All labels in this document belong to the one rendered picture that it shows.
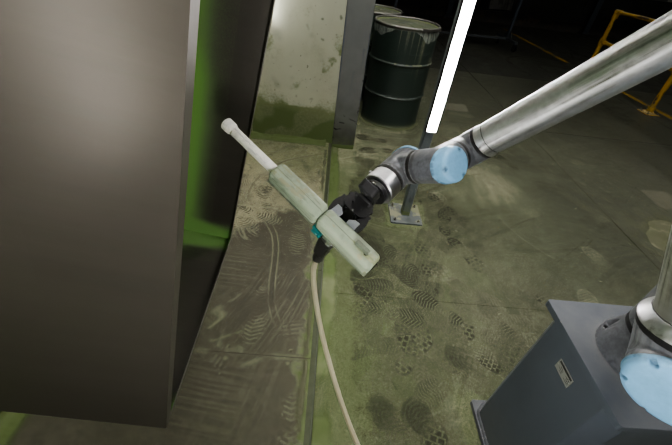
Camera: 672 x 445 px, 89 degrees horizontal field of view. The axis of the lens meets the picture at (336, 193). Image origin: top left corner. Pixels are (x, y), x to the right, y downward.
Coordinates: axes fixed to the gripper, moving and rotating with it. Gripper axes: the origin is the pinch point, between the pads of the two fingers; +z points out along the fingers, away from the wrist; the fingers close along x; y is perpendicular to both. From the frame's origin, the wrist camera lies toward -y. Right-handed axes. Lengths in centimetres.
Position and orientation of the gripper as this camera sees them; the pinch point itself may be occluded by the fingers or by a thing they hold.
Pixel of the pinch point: (326, 234)
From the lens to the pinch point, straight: 77.0
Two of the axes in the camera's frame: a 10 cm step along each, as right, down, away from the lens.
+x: -7.2, -6.6, 2.0
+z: -6.5, 5.6, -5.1
